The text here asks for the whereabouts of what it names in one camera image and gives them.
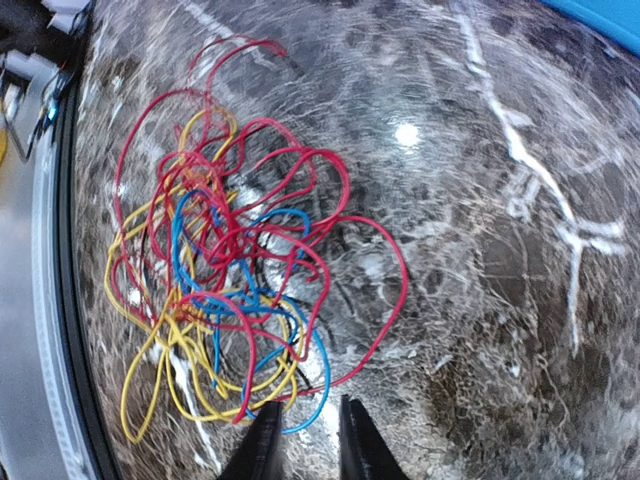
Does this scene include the blue cable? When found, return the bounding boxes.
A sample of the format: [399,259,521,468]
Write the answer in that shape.
[170,189,332,434]

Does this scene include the white slotted cable duct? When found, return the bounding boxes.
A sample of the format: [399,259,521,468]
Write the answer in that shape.
[31,132,97,480]

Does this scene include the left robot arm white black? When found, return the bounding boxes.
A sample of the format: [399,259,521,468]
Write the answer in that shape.
[1,1,95,67]

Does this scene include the black curved front rail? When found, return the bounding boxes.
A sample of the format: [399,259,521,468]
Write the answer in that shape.
[53,51,122,479]

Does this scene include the red cable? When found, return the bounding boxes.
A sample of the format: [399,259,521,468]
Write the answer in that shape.
[109,34,410,425]

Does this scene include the blue three-compartment plastic bin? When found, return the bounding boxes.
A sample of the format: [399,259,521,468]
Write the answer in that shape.
[542,0,640,56]

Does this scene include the yellow cable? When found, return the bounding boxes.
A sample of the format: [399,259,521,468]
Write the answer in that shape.
[103,107,307,445]

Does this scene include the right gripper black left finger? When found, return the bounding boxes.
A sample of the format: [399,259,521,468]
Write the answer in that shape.
[219,401,284,480]

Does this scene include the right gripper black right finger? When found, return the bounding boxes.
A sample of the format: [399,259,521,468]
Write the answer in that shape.
[339,395,408,480]

